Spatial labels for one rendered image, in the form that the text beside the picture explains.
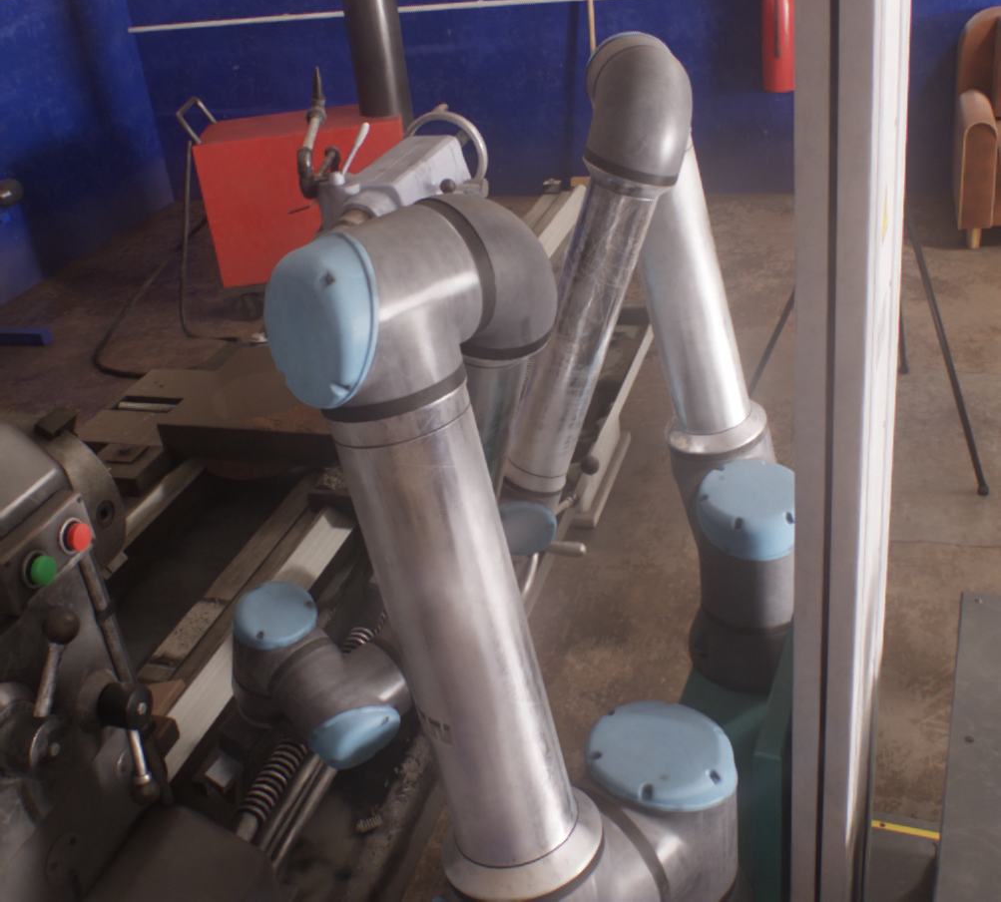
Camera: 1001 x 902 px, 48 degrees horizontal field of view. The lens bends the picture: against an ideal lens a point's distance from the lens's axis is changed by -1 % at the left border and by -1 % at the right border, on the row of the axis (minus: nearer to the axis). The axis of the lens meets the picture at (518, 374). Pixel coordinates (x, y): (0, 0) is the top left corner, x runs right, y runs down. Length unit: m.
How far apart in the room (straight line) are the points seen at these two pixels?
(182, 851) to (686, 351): 0.88
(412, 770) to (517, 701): 1.07
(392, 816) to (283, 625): 0.74
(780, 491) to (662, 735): 0.47
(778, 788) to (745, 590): 0.35
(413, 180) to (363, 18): 2.28
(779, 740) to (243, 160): 3.88
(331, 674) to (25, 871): 0.36
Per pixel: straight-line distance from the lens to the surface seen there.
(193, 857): 1.43
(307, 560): 1.79
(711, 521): 1.51
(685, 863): 1.18
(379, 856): 1.92
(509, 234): 0.89
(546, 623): 2.92
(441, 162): 2.63
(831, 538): 1.06
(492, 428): 1.03
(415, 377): 0.83
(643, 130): 1.31
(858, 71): 0.89
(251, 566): 1.81
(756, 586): 1.54
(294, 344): 0.84
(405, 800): 1.97
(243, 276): 4.95
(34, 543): 1.17
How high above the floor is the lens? 1.82
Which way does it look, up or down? 26 degrees down
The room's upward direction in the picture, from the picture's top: 7 degrees counter-clockwise
